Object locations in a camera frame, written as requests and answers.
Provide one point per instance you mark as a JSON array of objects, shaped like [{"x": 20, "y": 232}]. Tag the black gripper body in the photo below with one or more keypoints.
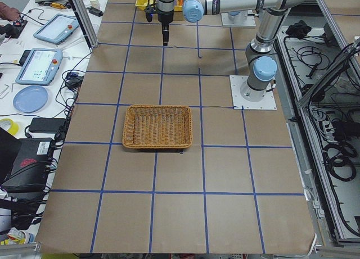
[{"x": 165, "y": 16}]

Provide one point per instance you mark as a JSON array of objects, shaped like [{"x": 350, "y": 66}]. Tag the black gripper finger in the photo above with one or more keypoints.
[{"x": 165, "y": 34}]

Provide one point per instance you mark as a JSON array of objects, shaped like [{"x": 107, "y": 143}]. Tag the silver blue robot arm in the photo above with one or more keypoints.
[{"x": 262, "y": 68}]

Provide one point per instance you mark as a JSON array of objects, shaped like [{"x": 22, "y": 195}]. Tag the yellow tape roll on desk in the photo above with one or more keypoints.
[{"x": 10, "y": 126}]

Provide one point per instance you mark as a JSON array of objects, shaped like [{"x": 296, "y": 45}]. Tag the yellow plastic bin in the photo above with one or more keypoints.
[{"x": 143, "y": 2}]

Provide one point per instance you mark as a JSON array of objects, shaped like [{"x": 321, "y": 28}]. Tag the white paper cup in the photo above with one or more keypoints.
[{"x": 95, "y": 4}]

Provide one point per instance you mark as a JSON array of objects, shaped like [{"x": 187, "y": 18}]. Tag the woven wicker basket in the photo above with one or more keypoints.
[{"x": 157, "y": 127}]

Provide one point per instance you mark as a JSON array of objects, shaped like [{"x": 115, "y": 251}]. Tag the upper teach pendant tablet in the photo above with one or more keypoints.
[{"x": 57, "y": 29}]

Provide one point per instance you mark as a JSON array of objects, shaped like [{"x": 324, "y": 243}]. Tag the teach pendant tablet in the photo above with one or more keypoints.
[
  {"x": 40, "y": 67},
  {"x": 57, "y": 29}
]

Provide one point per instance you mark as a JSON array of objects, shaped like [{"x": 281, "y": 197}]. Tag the lower teach pendant tablet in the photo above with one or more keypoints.
[{"x": 40, "y": 67}]

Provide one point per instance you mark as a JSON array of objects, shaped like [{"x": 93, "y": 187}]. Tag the black cloth bundle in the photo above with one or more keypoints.
[{"x": 298, "y": 30}]

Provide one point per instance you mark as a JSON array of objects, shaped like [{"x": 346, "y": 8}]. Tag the blue plate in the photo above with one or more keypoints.
[{"x": 30, "y": 99}]

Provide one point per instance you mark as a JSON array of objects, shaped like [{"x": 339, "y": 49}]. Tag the black power adapter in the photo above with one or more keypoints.
[{"x": 46, "y": 125}]

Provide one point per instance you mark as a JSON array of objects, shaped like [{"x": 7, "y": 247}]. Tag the black computer box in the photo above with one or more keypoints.
[{"x": 25, "y": 164}]

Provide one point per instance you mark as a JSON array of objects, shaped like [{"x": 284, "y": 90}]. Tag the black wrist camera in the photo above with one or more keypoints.
[{"x": 149, "y": 13}]

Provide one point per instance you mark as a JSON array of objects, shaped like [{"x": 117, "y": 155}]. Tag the aluminium frame post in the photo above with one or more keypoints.
[{"x": 85, "y": 24}]

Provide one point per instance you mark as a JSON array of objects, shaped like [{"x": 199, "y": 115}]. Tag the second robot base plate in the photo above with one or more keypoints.
[{"x": 239, "y": 19}]

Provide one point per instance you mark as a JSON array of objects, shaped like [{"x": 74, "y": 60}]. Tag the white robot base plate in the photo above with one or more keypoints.
[{"x": 245, "y": 98}]

